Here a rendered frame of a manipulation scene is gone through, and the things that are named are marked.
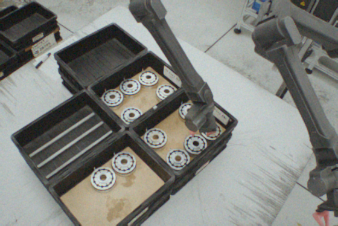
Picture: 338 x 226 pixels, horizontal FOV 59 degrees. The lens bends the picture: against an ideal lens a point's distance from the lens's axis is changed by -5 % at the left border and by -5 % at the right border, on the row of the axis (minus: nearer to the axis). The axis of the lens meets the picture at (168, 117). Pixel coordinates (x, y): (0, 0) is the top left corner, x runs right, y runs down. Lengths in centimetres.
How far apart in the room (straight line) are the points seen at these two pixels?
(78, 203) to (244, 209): 73
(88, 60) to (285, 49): 119
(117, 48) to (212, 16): 190
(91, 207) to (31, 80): 90
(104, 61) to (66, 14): 184
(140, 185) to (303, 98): 76
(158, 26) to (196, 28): 236
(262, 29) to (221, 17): 274
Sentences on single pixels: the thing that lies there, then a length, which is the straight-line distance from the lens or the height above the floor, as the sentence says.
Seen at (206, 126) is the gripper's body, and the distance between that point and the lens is 124.
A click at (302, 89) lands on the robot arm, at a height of 148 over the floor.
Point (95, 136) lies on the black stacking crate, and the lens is 145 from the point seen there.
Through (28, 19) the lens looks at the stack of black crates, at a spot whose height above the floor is 49.
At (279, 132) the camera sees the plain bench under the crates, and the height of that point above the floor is 70.
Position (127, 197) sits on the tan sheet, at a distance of 131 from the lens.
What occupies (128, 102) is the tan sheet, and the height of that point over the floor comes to 83.
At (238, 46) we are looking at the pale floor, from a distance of 324.
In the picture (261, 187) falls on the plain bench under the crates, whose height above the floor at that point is 70.
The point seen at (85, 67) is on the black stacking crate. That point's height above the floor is 83.
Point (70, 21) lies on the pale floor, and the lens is 342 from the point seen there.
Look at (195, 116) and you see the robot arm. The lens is 113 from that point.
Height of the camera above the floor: 205
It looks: 54 degrees down
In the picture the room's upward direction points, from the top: 8 degrees clockwise
